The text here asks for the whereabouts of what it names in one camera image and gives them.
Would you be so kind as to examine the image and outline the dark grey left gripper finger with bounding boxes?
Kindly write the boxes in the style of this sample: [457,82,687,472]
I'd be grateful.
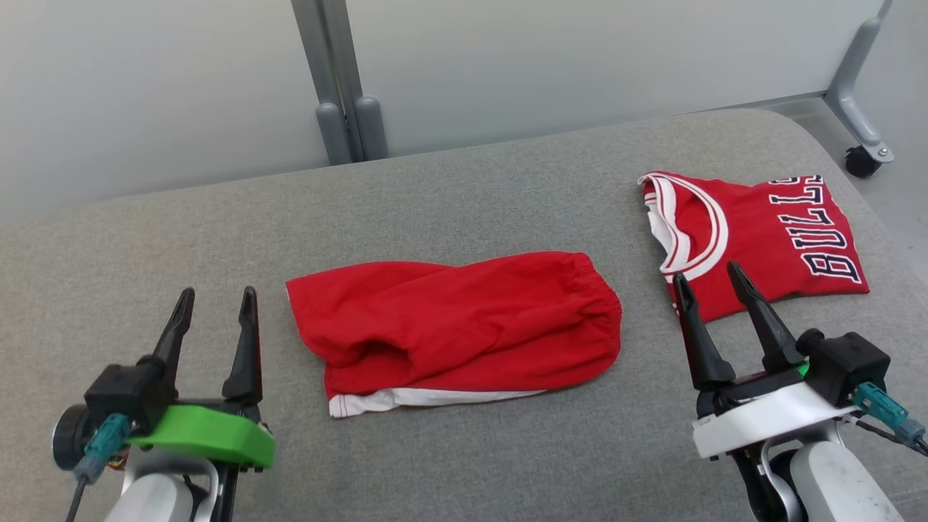
[222,286,263,405]
[138,288,195,389]

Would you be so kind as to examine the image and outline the right camera cable teal connector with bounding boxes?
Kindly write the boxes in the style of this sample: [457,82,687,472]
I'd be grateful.
[851,382,928,456]

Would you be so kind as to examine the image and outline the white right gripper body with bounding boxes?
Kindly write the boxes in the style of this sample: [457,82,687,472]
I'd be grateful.
[692,362,860,459]

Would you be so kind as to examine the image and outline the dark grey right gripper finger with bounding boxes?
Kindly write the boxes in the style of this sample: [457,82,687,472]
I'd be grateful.
[673,272,737,393]
[727,261,806,373]

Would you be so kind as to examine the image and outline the red white-trimmed shorts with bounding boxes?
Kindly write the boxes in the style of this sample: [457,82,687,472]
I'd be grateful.
[286,251,624,420]

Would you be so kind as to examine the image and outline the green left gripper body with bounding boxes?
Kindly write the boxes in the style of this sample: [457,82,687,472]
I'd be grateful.
[127,397,276,472]

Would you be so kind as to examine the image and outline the left camera cable teal connector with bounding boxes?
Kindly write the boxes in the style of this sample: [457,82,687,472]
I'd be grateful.
[65,413,133,522]

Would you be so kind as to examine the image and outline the grey partition leg with caster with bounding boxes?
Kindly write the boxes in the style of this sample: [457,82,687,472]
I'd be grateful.
[824,0,895,179]

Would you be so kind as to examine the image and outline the grey partition post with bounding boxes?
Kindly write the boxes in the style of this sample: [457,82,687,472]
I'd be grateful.
[290,0,389,167]

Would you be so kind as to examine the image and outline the red white basketball jersey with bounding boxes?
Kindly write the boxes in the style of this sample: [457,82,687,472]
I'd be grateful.
[638,171,871,324]

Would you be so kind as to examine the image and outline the camera cable teal connector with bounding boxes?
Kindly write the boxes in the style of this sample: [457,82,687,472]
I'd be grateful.
[65,413,133,522]
[851,382,928,456]

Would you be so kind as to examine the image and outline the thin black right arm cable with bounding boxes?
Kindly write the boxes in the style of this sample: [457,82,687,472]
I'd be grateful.
[845,415,928,457]

